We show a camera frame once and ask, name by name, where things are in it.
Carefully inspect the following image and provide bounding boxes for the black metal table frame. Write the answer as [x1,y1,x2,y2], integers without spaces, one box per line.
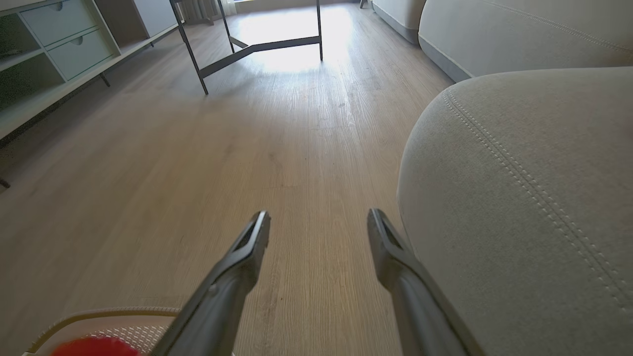
[169,0,325,95]

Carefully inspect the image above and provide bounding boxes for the light fabric sofa armrest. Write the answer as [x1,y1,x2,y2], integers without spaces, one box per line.
[397,67,633,356]

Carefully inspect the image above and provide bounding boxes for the red cloth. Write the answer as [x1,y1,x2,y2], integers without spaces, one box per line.
[51,336,145,356]

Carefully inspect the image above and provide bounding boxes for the pale cabinet drawer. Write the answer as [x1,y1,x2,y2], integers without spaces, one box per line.
[46,28,115,81]
[19,0,98,48]

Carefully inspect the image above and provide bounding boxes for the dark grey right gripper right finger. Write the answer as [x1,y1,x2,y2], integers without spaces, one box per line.
[367,208,489,356]

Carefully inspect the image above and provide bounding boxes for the white woven-rim laundry basket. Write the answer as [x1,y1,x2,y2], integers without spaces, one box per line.
[22,306,238,356]

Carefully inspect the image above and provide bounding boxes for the grey pleated curtain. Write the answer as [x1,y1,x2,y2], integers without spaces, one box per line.
[181,0,239,26]

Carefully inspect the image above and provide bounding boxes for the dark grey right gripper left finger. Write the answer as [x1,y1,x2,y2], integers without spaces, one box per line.
[150,211,271,356]

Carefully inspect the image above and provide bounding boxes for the white low cabinet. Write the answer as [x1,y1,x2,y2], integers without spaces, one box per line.
[0,0,184,189]

